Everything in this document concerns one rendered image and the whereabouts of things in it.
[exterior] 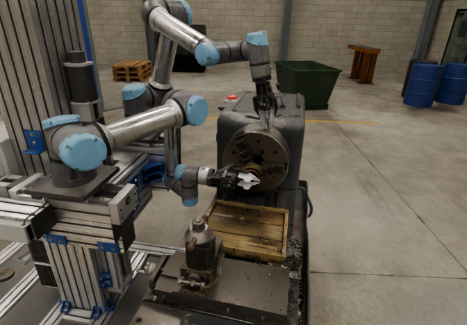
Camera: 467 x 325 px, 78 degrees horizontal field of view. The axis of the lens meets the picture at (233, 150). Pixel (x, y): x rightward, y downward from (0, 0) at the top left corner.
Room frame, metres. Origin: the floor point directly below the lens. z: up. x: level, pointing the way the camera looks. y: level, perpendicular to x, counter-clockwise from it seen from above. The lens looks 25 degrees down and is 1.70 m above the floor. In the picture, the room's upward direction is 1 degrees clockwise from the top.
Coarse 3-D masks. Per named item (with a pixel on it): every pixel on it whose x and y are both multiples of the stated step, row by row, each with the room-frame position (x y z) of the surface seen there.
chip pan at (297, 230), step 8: (296, 192) 1.81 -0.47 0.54; (296, 200) 1.71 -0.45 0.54; (296, 208) 1.61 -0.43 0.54; (296, 216) 1.53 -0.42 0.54; (296, 224) 1.44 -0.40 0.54; (296, 232) 1.37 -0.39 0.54; (304, 256) 1.18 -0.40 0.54; (304, 264) 1.12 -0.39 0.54; (304, 272) 1.07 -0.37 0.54; (304, 280) 1.02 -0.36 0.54; (304, 296) 0.93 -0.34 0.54; (304, 312) 0.85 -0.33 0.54; (304, 320) 0.81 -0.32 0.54
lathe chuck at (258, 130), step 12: (240, 132) 1.26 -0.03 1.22; (252, 132) 1.22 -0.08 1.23; (264, 132) 1.22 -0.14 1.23; (276, 132) 1.28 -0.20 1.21; (228, 144) 1.24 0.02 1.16; (252, 144) 1.21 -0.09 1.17; (264, 144) 1.20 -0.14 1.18; (276, 144) 1.19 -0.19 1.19; (228, 156) 1.24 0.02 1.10; (240, 156) 1.22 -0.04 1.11; (264, 156) 1.20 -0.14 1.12; (276, 156) 1.19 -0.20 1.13; (288, 156) 1.21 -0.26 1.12; (264, 180) 1.20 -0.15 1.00; (276, 180) 1.19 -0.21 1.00
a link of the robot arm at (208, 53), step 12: (156, 0) 1.28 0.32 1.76; (144, 12) 1.23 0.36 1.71; (156, 12) 1.21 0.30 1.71; (168, 12) 1.26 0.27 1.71; (156, 24) 1.19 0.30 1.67; (168, 24) 1.15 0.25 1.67; (180, 24) 1.14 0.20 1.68; (168, 36) 1.16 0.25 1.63; (180, 36) 1.10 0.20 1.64; (192, 36) 1.08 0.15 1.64; (204, 36) 1.08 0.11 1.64; (192, 48) 1.06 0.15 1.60; (204, 48) 1.00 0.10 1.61; (216, 48) 1.01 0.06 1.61; (228, 48) 1.06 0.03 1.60; (204, 60) 1.00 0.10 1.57; (216, 60) 1.02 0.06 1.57; (228, 60) 1.07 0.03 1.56
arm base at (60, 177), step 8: (56, 160) 0.85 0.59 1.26; (56, 168) 0.85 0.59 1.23; (64, 168) 0.85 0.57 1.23; (96, 168) 0.93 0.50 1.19; (56, 176) 0.84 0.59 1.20; (64, 176) 0.84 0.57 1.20; (72, 176) 0.85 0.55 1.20; (80, 176) 0.86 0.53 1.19; (88, 176) 0.88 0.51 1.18; (96, 176) 0.91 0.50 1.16; (56, 184) 0.84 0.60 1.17; (64, 184) 0.83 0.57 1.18; (72, 184) 0.84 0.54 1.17; (80, 184) 0.85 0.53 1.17
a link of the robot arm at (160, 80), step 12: (168, 0) 1.33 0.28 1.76; (180, 0) 1.39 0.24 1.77; (180, 12) 1.34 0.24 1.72; (168, 48) 1.39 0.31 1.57; (156, 60) 1.42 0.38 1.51; (168, 60) 1.41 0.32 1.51; (156, 72) 1.43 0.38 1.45; (168, 72) 1.43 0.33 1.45; (156, 84) 1.43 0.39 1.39; (168, 84) 1.46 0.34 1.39; (156, 96) 1.43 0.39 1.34
